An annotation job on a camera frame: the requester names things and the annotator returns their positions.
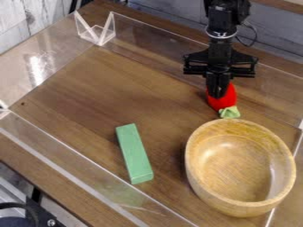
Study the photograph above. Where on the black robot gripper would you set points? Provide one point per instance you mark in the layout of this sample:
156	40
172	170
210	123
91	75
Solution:
223	60

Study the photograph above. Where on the red felt strawberry toy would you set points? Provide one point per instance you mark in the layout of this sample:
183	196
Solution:
224	105

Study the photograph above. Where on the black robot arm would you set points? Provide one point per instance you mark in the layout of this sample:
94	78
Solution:
226	16

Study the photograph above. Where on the wooden bowl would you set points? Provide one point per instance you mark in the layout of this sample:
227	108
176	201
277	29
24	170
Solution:
239	166

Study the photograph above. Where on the clear acrylic tray walls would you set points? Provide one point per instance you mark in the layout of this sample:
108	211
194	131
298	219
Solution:
104	69

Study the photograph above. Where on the green rectangular block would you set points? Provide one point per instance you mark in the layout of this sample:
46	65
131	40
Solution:
134	153

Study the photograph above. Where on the black clamp bracket with screw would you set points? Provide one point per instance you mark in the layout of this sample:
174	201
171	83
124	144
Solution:
39	216

